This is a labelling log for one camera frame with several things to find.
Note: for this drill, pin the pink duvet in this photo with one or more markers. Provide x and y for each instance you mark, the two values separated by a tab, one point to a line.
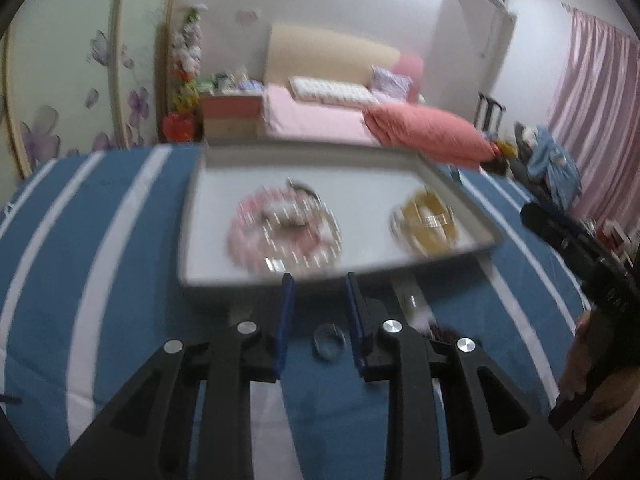
430	132

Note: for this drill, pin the dark wooden chair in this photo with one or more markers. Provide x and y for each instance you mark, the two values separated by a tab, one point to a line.
490	112

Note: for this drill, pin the white patterned pillow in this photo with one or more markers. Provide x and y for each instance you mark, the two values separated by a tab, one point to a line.
330	91

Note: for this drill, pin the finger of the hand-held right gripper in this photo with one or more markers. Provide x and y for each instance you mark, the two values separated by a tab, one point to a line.
547	222

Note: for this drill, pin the person's right hand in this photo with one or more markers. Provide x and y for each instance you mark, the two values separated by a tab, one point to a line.
582	345

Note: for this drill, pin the blue plush garment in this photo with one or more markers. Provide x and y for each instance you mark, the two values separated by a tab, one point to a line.
552	165

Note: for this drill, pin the grey shallow cardboard tray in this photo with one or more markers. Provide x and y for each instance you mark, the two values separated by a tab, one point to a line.
345	210

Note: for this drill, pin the pink nightstand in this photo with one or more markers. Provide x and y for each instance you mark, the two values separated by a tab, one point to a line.
230	115

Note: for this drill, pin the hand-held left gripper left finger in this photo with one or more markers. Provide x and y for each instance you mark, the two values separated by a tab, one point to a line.
286	320

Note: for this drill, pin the floral sliding door wardrobe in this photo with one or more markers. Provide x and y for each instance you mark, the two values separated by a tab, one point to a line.
60	70

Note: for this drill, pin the bed with beige pink headboard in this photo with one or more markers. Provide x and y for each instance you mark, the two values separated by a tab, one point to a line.
325	55

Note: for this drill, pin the purple floral pillow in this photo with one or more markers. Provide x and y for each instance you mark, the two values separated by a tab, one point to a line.
392	82

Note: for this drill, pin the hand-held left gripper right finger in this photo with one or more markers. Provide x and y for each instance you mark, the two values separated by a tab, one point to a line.
356	320

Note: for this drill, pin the wide silver cuff bangle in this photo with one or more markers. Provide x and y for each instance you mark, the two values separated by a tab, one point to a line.
302	189

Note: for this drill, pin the yellow wristwatch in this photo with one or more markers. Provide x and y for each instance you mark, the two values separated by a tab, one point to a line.
425	220

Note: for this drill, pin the pink curtain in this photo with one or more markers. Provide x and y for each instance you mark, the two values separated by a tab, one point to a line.
600	120

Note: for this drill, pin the blue white striped tablecloth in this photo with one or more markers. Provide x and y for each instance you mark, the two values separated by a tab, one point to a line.
100	285

